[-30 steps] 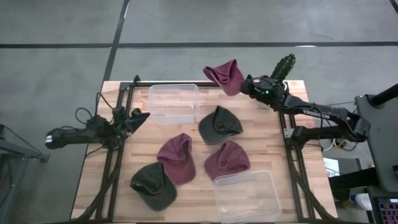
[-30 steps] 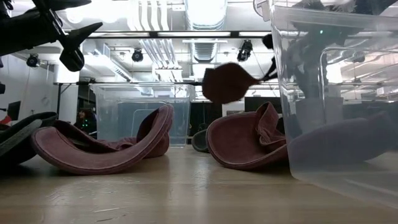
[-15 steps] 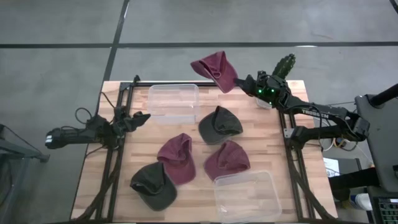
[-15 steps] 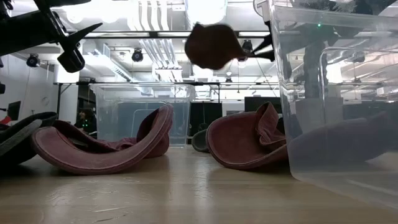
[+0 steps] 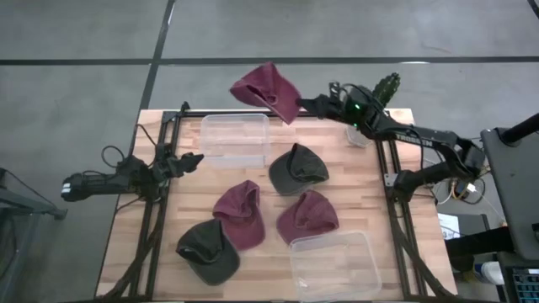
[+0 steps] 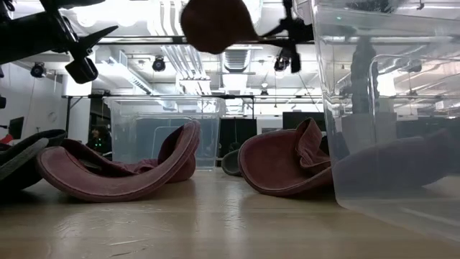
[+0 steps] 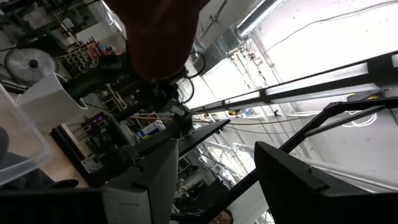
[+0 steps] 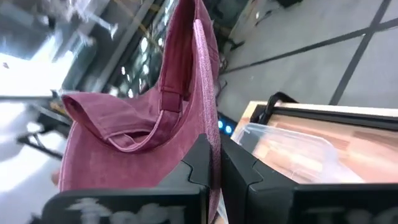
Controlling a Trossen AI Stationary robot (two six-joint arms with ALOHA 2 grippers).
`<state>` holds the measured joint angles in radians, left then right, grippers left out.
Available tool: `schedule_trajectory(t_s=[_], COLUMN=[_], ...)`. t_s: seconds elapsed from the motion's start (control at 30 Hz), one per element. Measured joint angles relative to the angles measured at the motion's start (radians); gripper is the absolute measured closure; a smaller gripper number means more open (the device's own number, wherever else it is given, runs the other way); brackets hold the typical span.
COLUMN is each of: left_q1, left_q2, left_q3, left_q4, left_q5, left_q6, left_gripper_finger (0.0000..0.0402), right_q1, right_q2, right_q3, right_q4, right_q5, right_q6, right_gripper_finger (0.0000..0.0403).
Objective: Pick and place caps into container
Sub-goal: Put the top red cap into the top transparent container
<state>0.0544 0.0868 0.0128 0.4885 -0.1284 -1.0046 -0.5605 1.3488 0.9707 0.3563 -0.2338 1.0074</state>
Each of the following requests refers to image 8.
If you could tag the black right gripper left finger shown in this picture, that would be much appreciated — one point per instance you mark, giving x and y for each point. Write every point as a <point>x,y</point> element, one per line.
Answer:
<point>130,205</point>

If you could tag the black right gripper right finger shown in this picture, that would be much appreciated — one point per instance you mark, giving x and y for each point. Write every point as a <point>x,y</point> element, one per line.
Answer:
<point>280,205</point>

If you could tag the maroon baseball cap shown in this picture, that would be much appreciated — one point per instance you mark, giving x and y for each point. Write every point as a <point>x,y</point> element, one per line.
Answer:
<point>124,124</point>

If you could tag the clear plastic container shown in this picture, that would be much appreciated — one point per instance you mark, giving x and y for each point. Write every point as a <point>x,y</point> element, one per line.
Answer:
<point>295,149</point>

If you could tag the black device with blue lights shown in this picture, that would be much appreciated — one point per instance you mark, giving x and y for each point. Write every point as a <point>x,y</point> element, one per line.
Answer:
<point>224,126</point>

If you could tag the black aluminium table frame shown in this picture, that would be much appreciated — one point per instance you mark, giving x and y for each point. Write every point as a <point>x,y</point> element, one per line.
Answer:
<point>342,116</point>

